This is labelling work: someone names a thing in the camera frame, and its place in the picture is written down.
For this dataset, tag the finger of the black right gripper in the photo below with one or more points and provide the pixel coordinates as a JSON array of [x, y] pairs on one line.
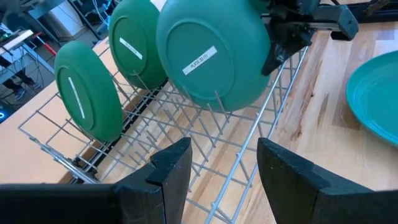
[[283, 46]]

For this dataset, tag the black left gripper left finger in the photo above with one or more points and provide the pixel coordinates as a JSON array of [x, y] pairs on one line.
[[93, 205]]

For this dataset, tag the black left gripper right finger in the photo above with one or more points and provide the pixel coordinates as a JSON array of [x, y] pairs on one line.
[[311, 199]]

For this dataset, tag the dark green plate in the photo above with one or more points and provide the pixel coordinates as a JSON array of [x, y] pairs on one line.
[[133, 37], [259, 4], [88, 90]]

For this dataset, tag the teal plate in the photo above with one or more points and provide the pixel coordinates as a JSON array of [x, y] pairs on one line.
[[214, 62], [376, 93]]

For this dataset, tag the computer with coloured lights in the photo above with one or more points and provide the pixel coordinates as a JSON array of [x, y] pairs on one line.
[[2, 115]]

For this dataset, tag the person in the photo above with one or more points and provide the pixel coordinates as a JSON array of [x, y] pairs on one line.
[[18, 87]]

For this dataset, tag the white box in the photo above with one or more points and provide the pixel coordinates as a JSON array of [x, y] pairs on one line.
[[66, 18]]

